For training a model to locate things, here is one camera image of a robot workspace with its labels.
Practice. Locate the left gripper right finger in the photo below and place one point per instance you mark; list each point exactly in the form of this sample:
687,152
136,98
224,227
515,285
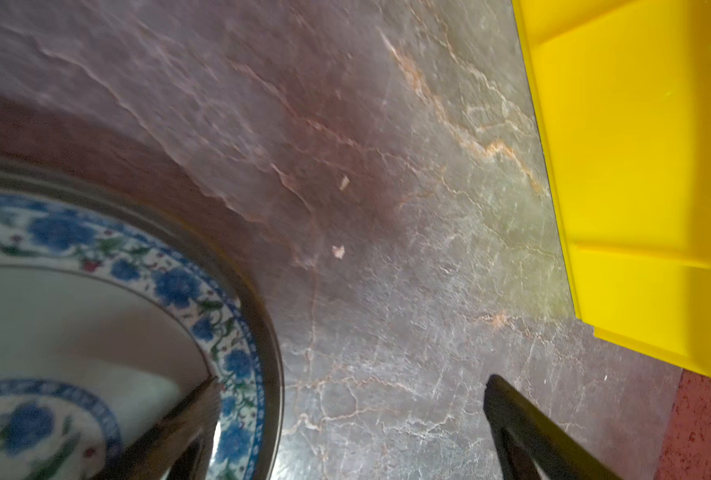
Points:
531,446

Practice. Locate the teal patterned small plate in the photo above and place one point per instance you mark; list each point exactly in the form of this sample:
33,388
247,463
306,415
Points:
111,314

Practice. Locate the yellow plastic bin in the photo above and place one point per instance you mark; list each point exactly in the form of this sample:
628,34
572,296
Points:
622,95

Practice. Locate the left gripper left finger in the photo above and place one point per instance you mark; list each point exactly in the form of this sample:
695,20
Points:
179,446

